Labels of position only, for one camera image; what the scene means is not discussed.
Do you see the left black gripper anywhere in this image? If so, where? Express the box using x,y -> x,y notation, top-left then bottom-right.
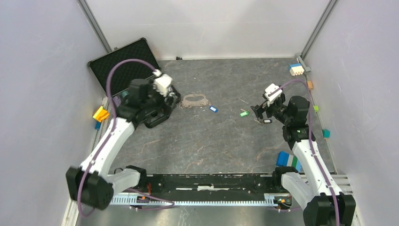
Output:
142,79 -> 176,116

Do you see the green key tag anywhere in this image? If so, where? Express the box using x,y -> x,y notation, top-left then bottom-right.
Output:
239,111 -> 249,117

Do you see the metal key organizer plate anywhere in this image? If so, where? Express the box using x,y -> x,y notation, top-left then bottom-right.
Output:
179,93 -> 211,109

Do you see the blue key tag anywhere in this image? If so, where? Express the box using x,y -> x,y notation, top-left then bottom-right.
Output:
209,106 -> 218,113

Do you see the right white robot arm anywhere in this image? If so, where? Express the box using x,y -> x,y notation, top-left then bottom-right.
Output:
251,94 -> 356,226

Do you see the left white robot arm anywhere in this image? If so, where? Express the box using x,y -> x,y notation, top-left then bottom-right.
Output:
66,76 -> 181,210

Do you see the blue green brick stack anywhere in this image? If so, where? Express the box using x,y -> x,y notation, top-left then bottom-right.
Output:
276,151 -> 302,172

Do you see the black poker chip case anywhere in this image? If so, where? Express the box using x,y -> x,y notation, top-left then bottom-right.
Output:
88,37 -> 160,96

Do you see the blue white toy brick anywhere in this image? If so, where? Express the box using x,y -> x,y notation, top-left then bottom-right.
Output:
289,63 -> 305,76

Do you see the lime green small block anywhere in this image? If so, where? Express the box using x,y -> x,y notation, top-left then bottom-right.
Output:
313,105 -> 319,113

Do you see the orange small block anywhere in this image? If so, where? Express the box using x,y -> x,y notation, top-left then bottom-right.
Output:
307,81 -> 313,90

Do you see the yellow orange toy block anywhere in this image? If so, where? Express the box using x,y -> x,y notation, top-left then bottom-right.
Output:
92,105 -> 110,122

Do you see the small blue block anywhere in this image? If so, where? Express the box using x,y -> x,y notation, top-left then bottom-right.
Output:
95,121 -> 101,130

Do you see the teal small block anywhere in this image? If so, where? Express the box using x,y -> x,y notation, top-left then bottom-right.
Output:
322,129 -> 330,138

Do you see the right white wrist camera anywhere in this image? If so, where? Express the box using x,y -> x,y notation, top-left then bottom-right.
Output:
264,83 -> 283,106

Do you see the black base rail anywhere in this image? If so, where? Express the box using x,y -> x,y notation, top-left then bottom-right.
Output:
139,173 -> 288,202

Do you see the grey slotted cable duct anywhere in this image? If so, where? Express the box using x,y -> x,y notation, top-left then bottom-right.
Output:
110,193 -> 278,207

